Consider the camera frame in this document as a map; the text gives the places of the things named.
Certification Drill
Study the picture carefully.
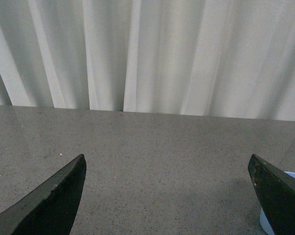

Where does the white pleated curtain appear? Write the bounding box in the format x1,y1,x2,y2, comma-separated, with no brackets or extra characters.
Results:
0,0,295,121

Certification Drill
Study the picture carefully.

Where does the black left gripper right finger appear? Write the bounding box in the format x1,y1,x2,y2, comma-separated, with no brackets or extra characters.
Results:
248,154,295,235

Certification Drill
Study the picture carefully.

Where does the light blue plastic cup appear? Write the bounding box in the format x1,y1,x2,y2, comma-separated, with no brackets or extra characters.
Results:
259,171,295,235

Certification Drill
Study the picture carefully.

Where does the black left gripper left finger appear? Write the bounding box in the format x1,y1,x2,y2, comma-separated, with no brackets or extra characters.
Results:
0,154,86,235

